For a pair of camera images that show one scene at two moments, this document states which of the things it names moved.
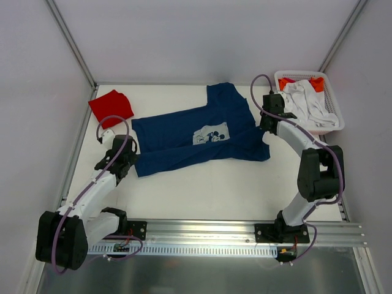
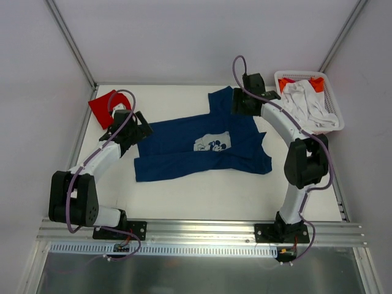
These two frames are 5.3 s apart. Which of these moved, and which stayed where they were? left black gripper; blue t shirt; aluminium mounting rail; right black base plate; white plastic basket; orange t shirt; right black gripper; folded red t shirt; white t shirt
Moved: blue t shirt; right black gripper; left black gripper
Stayed: right black base plate; folded red t shirt; aluminium mounting rail; white plastic basket; white t shirt; orange t shirt
